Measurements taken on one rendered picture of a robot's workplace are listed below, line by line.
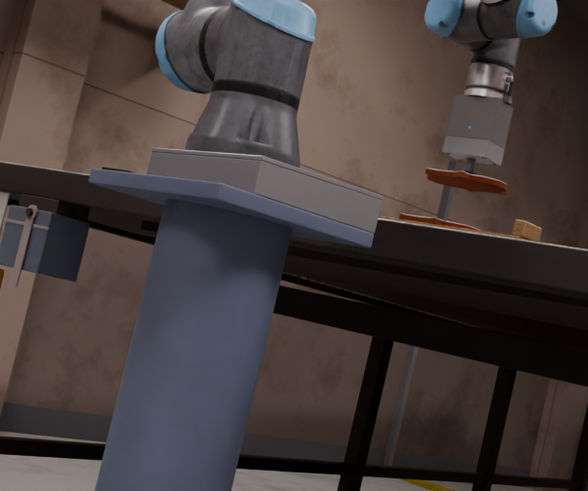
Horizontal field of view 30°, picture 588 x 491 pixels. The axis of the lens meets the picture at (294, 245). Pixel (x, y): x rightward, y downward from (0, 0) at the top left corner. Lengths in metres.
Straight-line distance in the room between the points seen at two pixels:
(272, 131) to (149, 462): 0.44
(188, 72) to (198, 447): 0.51
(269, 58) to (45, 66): 3.24
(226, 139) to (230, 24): 0.16
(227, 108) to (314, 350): 4.56
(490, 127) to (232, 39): 0.61
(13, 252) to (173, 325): 0.91
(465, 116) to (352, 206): 0.56
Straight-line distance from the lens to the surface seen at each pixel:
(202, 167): 1.39
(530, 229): 1.74
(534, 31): 1.79
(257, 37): 1.43
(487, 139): 1.91
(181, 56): 1.56
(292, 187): 1.34
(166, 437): 1.38
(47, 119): 4.64
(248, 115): 1.41
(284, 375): 5.81
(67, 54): 4.69
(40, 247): 2.18
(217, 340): 1.37
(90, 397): 5.09
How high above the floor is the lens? 0.74
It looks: 4 degrees up
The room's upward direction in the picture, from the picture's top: 13 degrees clockwise
